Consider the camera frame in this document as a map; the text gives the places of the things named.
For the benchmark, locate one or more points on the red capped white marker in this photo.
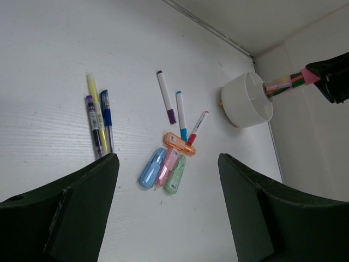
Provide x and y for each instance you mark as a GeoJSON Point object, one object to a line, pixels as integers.
{"type": "Point", "coordinates": [197, 127]}

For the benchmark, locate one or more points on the blue correction tape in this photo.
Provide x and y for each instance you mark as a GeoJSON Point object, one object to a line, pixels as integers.
{"type": "Point", "coordinates": [151, 171]}

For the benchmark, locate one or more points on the blue gel pen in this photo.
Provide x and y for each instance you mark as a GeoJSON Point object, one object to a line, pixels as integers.
{"type": "Point", "coordinates": [106, 112]}

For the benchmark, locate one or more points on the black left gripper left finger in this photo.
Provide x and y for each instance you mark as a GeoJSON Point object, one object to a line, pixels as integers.
{"type": "Point", "coordinates": [64, 220]}

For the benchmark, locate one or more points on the pink correction tape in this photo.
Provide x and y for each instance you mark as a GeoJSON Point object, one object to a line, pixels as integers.
{"type": "Point", "coordinates": [170, 160]}

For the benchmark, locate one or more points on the purple capped white marker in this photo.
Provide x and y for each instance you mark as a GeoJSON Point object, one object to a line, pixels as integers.
{"type": "Point", "coordinates": [166, 97]}

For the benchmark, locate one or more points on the orange correction tape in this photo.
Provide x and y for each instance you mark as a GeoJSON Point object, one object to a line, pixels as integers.
{"type": "Point", "coordinates": [171, 140]}

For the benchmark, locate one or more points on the white round divided pen holder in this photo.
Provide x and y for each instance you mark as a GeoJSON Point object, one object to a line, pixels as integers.
{"type": "Point", "coordinates": [244, 101]}

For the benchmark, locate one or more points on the green correction tape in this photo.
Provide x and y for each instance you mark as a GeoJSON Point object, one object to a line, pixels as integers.
{"type": "Point", "coordinates": [172, 184]}

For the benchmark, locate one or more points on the yellow highlighter pen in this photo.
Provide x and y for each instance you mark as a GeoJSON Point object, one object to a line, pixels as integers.
{"type": "Point", "coordinates": [95, 98]}

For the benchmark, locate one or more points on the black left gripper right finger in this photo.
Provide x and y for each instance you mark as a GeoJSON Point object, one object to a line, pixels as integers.
{"type": "Point", "coordinates": [274, 222]}

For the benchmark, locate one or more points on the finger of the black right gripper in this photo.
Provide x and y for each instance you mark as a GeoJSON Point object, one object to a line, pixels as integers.
{"type": "Point", "coordinates": [333, 74]}

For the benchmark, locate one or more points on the blue capped white marker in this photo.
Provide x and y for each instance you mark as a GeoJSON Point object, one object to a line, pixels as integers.
{"type": "Point", "coordinates": [181, 115]}

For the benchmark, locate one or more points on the purple gel pen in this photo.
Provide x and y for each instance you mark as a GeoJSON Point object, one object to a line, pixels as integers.
{"type": "Point", "coordinates": [94, 126]}

